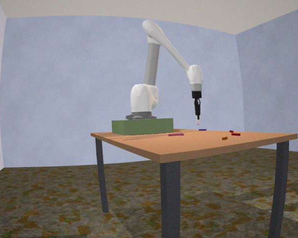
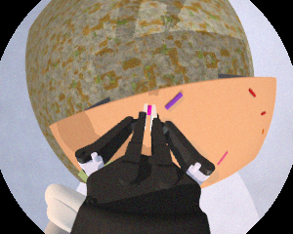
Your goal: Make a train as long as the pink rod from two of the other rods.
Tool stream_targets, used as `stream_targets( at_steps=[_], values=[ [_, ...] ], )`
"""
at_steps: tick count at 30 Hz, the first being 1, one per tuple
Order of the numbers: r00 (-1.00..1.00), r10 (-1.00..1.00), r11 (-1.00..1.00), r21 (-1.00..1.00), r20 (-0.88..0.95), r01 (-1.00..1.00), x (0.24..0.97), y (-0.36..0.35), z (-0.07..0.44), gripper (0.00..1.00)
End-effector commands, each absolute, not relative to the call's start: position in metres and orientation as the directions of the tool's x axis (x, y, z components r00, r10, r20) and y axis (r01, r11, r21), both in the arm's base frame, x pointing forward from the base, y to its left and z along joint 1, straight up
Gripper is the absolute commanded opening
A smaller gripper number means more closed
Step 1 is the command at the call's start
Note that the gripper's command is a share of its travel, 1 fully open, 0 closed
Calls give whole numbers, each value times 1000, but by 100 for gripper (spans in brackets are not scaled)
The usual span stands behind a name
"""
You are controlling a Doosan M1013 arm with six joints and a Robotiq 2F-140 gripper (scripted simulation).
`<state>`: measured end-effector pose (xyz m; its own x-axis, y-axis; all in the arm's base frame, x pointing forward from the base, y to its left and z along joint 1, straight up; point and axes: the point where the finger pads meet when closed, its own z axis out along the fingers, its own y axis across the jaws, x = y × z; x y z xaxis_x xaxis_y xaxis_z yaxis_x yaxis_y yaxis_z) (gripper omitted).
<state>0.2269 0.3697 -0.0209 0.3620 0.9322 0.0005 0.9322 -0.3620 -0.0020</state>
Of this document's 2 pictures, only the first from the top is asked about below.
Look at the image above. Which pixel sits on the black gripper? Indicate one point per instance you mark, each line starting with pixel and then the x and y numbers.
pixel 197 95

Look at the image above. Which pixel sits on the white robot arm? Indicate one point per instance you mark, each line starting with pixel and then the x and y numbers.
pixel 144 97

